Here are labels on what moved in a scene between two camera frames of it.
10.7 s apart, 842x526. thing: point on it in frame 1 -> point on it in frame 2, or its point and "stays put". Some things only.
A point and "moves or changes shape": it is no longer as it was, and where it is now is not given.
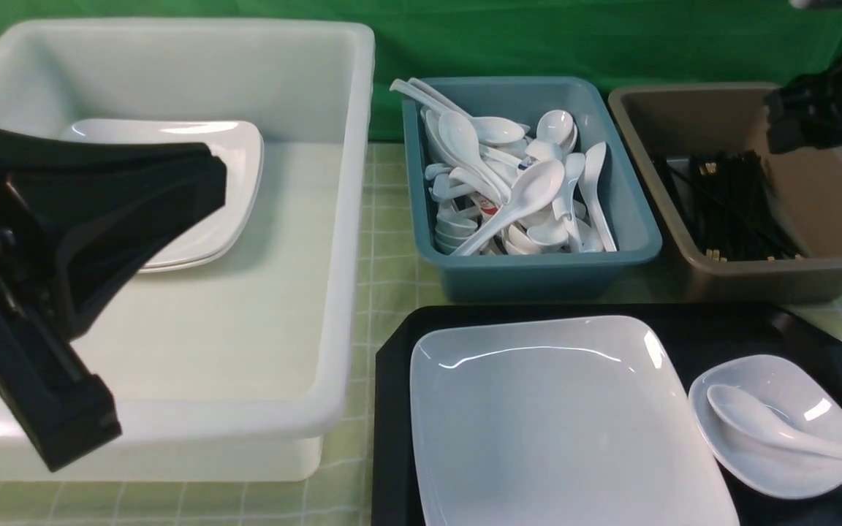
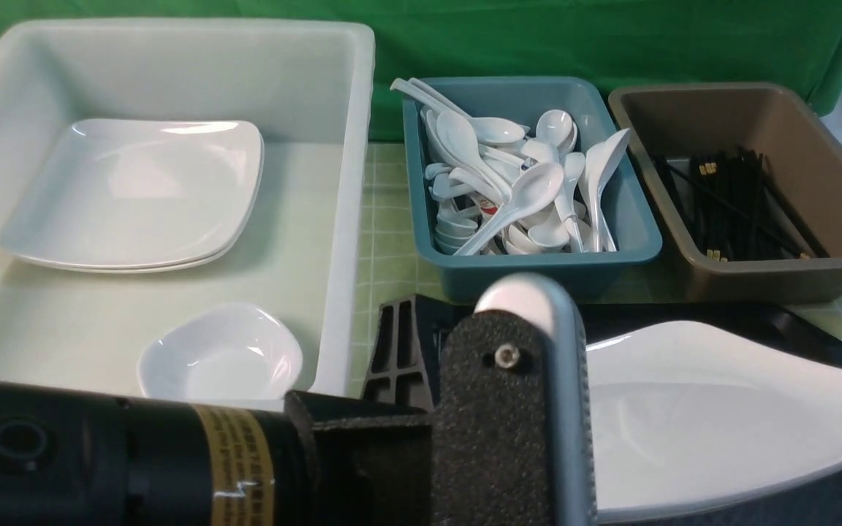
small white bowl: [804, 398] -> [222, 351]
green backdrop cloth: [770, 42] stays put
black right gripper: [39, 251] -> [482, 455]
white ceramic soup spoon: [744, 410] -> [596, 166]
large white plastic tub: [235, 367] stays put
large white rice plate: [557, 421] moves or changes shape
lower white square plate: [226, 246] stays put
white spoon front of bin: [536, 187] stays put
